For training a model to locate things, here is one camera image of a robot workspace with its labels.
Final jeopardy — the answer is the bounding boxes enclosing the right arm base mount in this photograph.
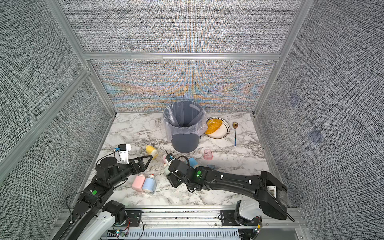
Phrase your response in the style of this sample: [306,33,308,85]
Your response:
[218,210,263,227]

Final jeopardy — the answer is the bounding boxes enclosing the bright blue pencil sharpener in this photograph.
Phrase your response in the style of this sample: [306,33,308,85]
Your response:
[189,158,199,168]

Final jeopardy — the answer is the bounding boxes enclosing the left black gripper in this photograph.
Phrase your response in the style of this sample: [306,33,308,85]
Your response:
[108,154,153,188]

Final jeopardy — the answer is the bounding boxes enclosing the aluminium front rail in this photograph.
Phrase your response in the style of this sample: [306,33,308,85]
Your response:
[59,206,307,231]

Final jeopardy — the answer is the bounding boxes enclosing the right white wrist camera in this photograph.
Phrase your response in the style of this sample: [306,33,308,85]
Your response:
[165,154,175,163]

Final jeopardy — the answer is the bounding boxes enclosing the clear plastic bin liner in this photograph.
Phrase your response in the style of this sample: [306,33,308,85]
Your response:
[163,101,208,141]

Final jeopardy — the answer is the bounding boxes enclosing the light blue pencil sharpener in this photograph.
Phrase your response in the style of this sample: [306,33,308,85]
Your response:
[142,174,157,194]

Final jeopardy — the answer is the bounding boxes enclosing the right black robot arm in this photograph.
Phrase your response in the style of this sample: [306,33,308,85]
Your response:
[167,159,295,222]

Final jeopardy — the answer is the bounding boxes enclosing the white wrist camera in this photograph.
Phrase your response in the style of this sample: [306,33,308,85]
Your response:
[165,154,175,163]
[115,144,131,164]

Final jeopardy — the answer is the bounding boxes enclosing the gold blue spoon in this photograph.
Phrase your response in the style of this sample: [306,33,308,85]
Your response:
[233,122,239,146]

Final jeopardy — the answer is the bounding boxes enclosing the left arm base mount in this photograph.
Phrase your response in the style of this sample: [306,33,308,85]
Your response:
[114,210,143,228]

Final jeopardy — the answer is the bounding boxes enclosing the green pencil sharpener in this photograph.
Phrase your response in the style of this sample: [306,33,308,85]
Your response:
[164,164,171,176]

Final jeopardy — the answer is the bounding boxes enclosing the yellow white patterned bowl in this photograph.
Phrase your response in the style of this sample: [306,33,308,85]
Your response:
[205,117,231,139]

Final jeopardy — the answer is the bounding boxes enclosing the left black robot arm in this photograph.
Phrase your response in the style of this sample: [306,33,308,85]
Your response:
[53,155,153,240]

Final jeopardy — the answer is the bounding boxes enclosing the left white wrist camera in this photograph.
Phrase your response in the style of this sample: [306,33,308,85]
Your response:
[115,144,131,164]

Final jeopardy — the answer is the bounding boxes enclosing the yellow pencil sharpener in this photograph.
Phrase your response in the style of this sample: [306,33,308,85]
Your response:
[146,145,159,159]

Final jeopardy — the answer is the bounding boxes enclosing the clear pink shavings tray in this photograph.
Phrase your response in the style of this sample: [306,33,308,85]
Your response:
[204,149,213,161]

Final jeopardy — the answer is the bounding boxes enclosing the dark grey trash bin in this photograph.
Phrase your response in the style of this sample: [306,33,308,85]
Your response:
[163,101,208,153]

